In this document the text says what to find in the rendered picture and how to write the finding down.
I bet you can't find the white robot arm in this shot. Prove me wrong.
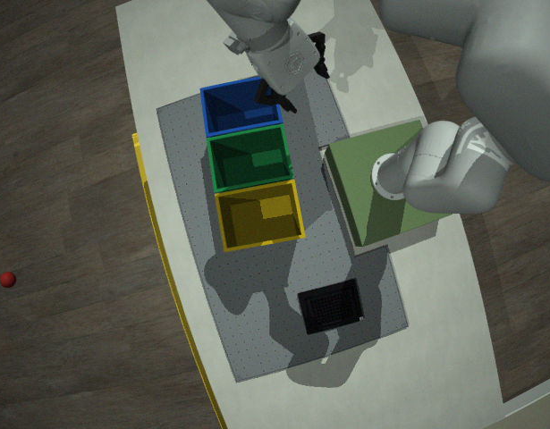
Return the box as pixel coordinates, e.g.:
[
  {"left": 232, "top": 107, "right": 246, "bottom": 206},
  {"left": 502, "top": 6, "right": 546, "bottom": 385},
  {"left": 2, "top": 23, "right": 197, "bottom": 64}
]
[{"left": 207, "top": 0, "right": 550, "bottom": 214}]

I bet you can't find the blue open-top bin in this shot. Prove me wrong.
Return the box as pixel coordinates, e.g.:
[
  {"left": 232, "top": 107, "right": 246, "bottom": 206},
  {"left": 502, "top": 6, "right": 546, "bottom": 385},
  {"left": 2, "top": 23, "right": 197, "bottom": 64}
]
[{"left": 200, "top": 77, "right": 283, "bottom": 138}]

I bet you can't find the yellow box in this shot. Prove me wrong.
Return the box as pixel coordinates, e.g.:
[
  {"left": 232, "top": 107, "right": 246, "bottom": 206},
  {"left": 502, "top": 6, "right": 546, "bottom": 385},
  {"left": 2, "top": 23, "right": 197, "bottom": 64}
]
[{"left": 215, "top": 180, "right": 305, "bottom": 252}]

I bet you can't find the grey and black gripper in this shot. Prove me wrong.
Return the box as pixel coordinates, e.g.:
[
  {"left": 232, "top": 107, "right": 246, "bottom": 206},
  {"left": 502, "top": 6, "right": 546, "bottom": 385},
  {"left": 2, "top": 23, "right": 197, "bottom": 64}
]
[{"left": 245, "top": 17, "right": 330, "bottom": 114}]

